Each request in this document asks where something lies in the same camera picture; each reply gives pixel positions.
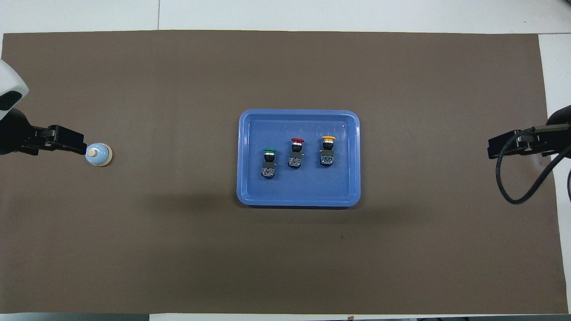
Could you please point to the red push button switch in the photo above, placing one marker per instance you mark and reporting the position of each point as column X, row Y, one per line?
column 295, row 156

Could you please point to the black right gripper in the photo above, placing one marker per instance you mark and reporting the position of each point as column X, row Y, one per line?
column 561, row 118

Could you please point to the blue plastic tray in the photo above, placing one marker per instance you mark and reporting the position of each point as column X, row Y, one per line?
column 254, row 187

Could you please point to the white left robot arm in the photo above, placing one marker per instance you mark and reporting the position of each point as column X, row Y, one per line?
column 9, row 89

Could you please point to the yellow push button switch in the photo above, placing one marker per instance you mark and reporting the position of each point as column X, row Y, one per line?
column 327, row 154

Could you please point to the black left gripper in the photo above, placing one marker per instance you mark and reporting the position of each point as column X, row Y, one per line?
column 11, row 133

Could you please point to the brown table mat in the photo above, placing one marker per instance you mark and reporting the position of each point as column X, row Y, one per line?
column 178, row 245

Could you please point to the blue service bell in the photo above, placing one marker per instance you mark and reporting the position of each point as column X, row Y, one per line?
column 100, row 154

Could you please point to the green push button switch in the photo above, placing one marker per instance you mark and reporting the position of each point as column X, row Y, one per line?
column 268, row 167

